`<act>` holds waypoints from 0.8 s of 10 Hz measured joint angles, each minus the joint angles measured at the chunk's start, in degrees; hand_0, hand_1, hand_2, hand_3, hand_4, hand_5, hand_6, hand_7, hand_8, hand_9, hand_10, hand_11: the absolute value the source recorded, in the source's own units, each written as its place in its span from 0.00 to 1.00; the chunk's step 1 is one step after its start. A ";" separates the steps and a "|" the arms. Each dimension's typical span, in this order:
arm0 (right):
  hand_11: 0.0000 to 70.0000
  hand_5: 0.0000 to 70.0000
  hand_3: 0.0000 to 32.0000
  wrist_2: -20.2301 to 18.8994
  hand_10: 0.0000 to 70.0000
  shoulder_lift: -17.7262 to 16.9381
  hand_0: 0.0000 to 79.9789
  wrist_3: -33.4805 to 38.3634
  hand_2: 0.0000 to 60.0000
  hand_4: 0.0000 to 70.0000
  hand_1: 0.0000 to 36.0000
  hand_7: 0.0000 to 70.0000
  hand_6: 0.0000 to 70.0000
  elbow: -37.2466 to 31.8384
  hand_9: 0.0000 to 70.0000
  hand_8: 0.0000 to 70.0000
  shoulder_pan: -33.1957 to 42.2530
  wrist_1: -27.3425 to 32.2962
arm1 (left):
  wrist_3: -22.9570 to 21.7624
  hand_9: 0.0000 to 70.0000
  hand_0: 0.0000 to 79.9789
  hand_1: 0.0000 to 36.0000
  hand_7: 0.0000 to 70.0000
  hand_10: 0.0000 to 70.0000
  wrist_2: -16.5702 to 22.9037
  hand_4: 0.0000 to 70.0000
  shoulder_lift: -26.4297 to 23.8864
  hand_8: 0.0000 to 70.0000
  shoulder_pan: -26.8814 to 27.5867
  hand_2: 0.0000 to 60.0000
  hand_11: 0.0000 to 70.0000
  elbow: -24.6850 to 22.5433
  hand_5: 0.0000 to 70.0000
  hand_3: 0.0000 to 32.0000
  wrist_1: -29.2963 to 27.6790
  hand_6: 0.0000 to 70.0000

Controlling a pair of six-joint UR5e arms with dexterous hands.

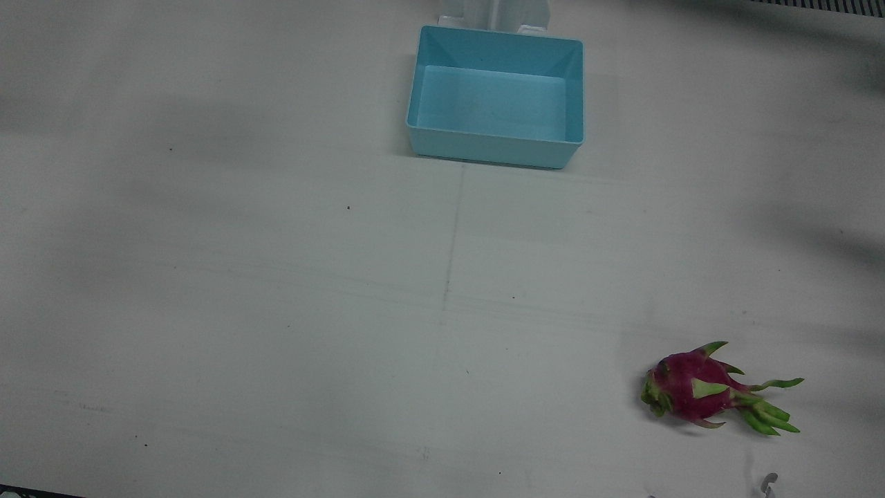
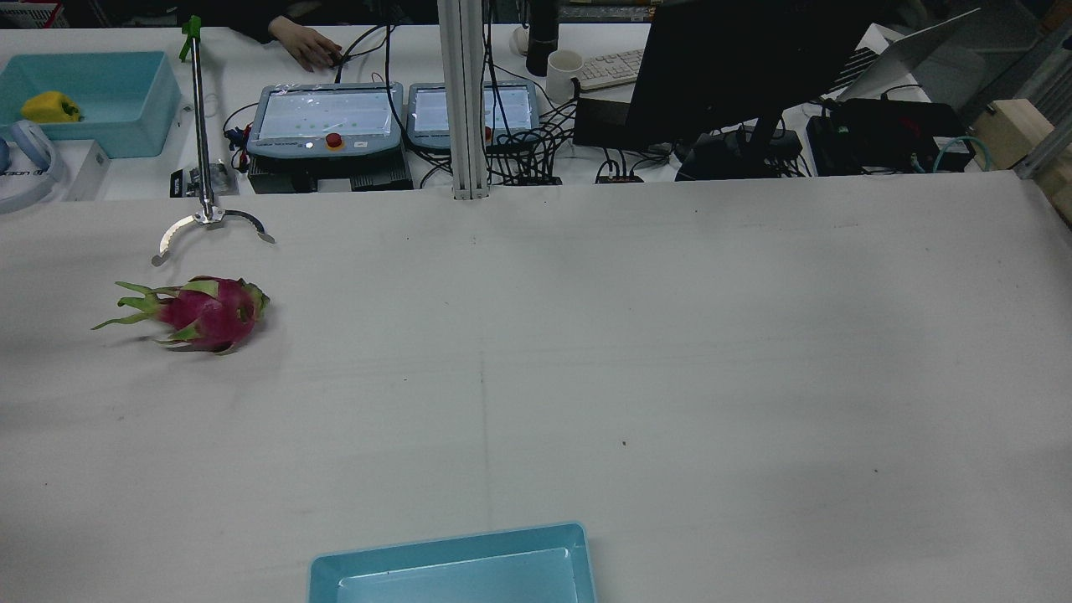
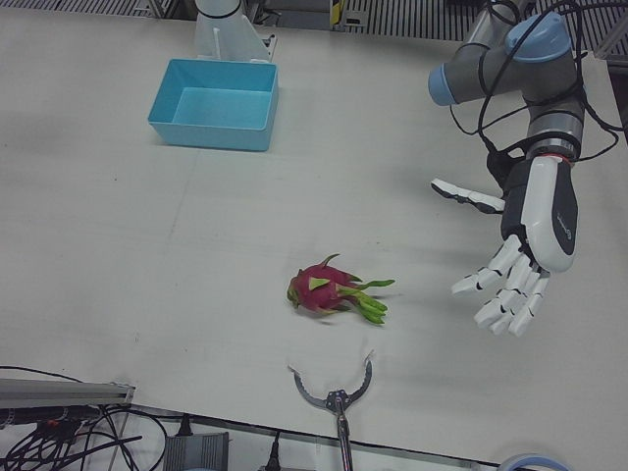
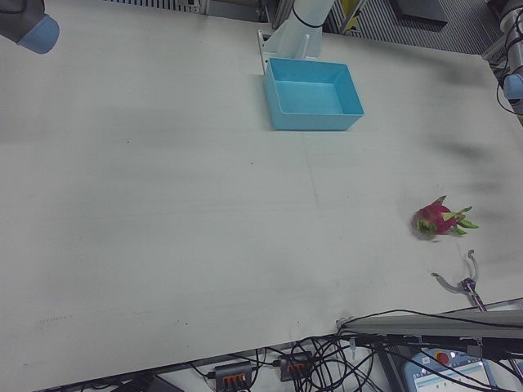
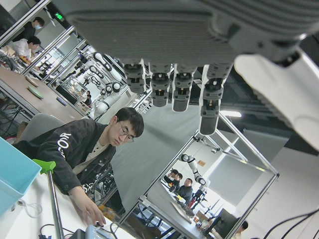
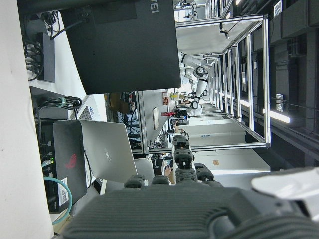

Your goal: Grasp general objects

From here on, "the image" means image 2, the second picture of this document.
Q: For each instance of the pink dragon fruit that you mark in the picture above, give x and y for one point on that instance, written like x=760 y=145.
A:
x=209 y=314

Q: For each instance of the black mini computer box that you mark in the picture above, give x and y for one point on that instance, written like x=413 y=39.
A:
x=599 y=121

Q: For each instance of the white mug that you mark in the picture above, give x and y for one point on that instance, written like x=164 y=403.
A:
x=563 y=75

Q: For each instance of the black controller box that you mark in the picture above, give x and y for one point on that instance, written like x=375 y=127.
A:
x=335 y=174

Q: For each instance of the white keyboard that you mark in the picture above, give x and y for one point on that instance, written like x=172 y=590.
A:
x=611 y=69

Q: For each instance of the black bottle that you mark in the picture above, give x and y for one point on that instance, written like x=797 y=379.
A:
x=543 y=38

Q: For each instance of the large grey teach pendant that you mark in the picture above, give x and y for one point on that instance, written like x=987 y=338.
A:
x=322 y=117

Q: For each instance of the empty light blue plastic bin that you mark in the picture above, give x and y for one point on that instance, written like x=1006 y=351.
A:
x=456 y=574

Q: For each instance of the black computer monitor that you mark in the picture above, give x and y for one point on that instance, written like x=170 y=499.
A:
x=737 y=67

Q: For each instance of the bystander bare hand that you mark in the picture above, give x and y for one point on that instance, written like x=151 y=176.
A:
x=303 y=42

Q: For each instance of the small black printed packet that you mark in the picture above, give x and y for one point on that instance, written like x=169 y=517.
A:
x=188 y=182

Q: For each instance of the metal stand with curved base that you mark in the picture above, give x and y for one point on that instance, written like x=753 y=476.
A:
x=201 y=142

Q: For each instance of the black electronics box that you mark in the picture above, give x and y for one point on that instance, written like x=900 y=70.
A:
x=888 y=134

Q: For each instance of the bystander black sleeve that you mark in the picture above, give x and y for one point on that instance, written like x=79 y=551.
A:
x=234 y=17

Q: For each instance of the silver laptop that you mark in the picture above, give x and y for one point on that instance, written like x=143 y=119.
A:
x=913 y=54

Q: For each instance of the light blue bin holding pepper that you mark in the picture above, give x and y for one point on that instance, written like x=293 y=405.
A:
x=117 y=105

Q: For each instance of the wooden block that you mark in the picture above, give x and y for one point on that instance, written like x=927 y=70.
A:
x=1013 y=130

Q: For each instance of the yellow bell pepper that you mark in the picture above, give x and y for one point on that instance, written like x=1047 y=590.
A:
x=50 y=107

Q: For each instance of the light blue headphones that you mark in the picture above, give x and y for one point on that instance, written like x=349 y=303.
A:
x=33 y=142

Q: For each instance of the aluminium profile post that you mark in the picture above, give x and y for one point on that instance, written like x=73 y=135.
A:
x=465 y=100

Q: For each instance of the aluminium frame bar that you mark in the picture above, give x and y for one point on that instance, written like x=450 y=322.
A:
x=1047 y=126

